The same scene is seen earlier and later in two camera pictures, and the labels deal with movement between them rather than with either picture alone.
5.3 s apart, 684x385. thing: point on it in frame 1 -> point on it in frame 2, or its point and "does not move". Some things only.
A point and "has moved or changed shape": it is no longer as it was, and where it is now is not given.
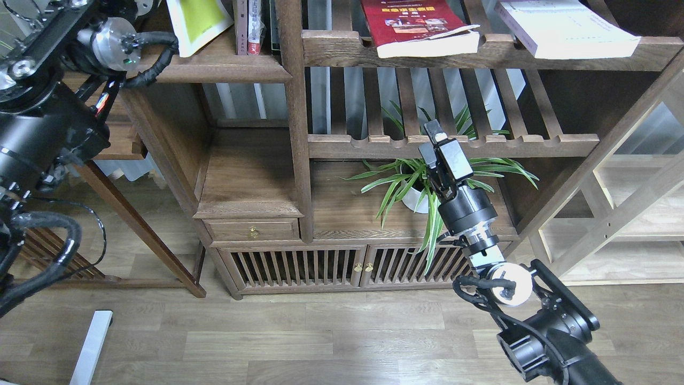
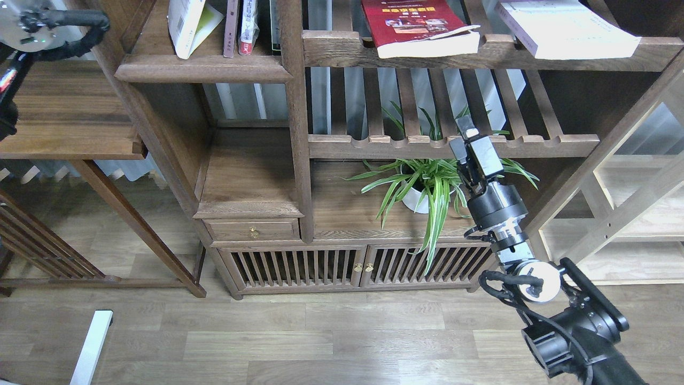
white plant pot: (411, 199) does not move
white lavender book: (567, 29) does not move
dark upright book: (275, 40) does not move
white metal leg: (89, 358) does not move
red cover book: (403, 28) does not move
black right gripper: (464, 208) -> (497, 208)
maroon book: (240, 11) -> (231, 28)
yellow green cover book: (197, 22) has moved or changed shape
